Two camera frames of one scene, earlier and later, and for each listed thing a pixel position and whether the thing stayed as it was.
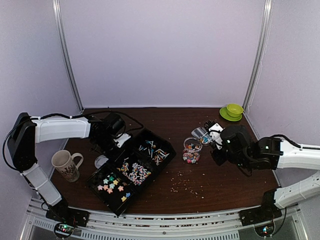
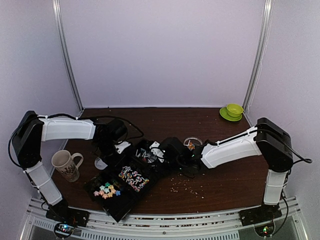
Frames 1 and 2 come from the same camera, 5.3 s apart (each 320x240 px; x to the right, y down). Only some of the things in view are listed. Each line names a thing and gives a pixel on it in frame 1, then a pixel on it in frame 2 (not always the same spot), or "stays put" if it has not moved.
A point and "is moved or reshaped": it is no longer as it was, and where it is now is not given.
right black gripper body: [219, 160] → [162, 171]
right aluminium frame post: [266, 28] stays put
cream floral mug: [64, 162] stays put
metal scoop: [202, 134] → [150, 158]
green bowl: [234, 110] stays put
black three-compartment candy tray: [118, 182] is moved or reshaped
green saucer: [224, 113] stays put
